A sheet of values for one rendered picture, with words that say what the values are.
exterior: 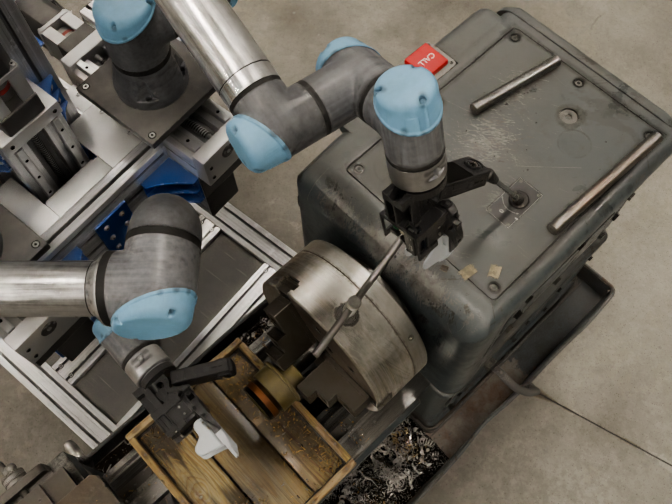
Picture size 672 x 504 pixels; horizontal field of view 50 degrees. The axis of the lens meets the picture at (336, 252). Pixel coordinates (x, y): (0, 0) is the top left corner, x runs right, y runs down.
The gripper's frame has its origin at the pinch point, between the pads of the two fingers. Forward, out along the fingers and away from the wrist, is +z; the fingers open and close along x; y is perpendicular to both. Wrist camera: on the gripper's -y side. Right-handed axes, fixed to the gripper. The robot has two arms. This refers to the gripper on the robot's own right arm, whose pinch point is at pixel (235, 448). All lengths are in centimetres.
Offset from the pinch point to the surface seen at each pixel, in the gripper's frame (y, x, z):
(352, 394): -20.7, 2.2, 7.7
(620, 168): -79, 18, 14
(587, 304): -92, -56, 24
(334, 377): -20.6, 1.9, 3.2
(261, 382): -10.6, 3.6, -4.6
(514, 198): -61, 18, 6
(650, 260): -147, -111, 27
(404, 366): -30.0, 5.7, 11.1
